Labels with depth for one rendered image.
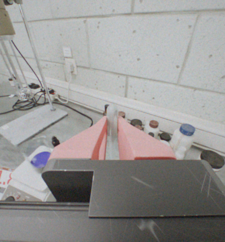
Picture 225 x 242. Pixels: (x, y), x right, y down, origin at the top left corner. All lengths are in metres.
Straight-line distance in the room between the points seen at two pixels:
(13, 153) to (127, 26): 0.68
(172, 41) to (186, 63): 0.09
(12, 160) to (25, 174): 0.20
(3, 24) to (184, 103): 0.72
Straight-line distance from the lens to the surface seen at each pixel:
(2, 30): 0.62
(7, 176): 0.54
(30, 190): 0.42
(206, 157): 0.51
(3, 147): 0.70
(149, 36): 0.56
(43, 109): 0.85
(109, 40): 0.64
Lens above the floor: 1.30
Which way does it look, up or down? 37 degrees down
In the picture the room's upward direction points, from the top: straight up
